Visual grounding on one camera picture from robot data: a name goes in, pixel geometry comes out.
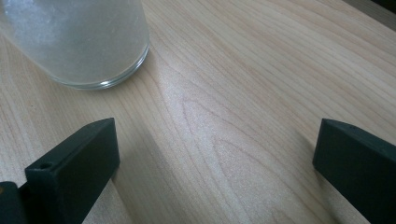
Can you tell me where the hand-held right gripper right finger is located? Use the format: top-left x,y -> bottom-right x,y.
312,118 -> 396,224

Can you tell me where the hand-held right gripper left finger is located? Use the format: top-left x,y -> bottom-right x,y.
23,117 -> 121,224

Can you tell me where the white-lid jar with white powder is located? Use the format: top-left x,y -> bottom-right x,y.
0,0 -> 150,91

